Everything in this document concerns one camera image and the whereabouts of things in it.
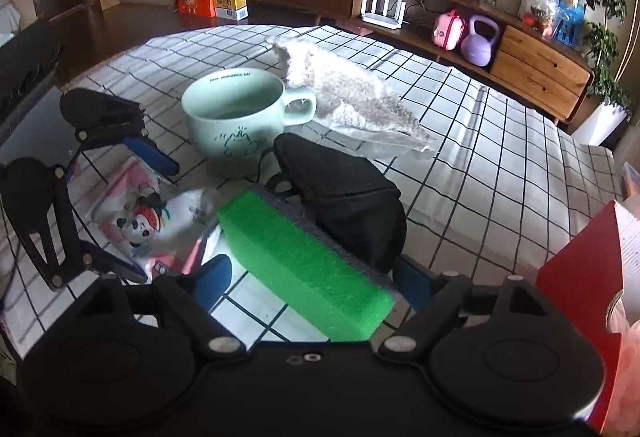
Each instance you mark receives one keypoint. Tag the green ceramic mug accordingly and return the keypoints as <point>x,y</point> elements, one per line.
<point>233,117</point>

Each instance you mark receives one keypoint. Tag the white patterned cloth bag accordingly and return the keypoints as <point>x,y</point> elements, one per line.
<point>154,224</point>

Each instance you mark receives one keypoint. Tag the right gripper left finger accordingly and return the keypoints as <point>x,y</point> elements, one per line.
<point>185,300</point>

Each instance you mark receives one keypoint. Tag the white wifi router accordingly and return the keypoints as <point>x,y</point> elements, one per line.
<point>387,14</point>

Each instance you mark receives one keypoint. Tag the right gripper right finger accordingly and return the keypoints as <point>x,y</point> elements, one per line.
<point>436,301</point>

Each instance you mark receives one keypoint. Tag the red white storage box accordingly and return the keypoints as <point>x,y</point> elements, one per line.
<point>594,280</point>

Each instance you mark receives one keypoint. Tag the wooden tv cabinet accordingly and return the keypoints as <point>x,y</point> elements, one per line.
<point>536,70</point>

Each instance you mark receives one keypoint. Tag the green scouring sponge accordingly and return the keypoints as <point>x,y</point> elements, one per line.
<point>332,289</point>

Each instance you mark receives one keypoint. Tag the white checkered tablecloth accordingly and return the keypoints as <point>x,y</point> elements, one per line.
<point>505,191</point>

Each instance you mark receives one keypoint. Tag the pink small bag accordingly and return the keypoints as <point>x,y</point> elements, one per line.
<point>449,28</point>

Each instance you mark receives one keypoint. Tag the white knitted cloth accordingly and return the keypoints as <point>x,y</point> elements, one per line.
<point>352,101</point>

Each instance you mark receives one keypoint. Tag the purple kettlebell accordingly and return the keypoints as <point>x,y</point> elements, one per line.
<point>475,48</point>

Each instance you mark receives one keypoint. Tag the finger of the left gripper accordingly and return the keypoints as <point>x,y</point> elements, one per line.
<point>102,262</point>
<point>140,145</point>

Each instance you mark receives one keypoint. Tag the white planter with green plant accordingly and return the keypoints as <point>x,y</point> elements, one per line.
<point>602,50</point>

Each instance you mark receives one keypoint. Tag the black fabric pouch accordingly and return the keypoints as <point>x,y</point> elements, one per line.
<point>345,196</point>

